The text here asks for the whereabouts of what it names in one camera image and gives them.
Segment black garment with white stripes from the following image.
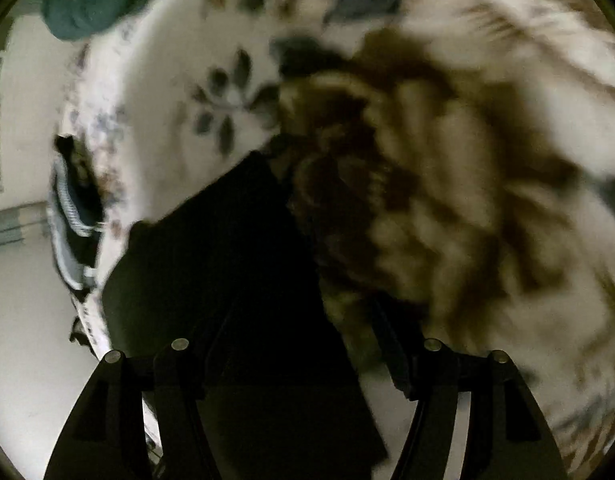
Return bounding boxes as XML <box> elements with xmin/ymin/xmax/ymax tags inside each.
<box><xmin>102</xmin><ymin>153</ymin><xmax>387</xmax><ymax>479</ymax></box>

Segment striped folded sweater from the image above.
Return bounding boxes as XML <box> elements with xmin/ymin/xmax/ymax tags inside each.
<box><xmin>47</xmin><ymin>134</ymin><xmax>103</xmax><ymax>308</ymax></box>

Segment white floral bed blanket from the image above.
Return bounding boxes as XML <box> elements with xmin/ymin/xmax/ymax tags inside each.
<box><xmin>60</xmin><ymin>0</ymin><xmax>615</xmax><ymax>479</ymax></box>

